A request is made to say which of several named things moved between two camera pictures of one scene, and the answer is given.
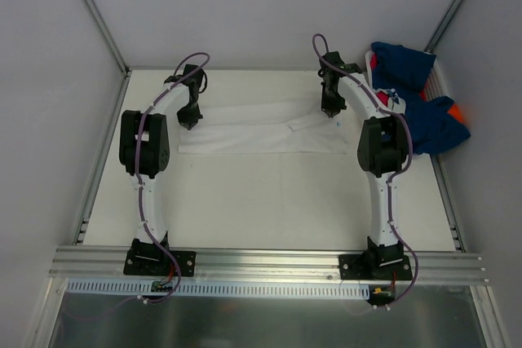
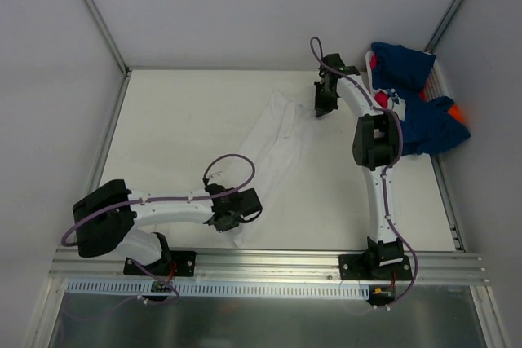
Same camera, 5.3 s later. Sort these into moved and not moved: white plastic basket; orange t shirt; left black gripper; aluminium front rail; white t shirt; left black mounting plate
Moved: left black gripper; white t shirt
Not moved: white plastic basket; aluminium front rail; left black mounting plate; orange t shirt
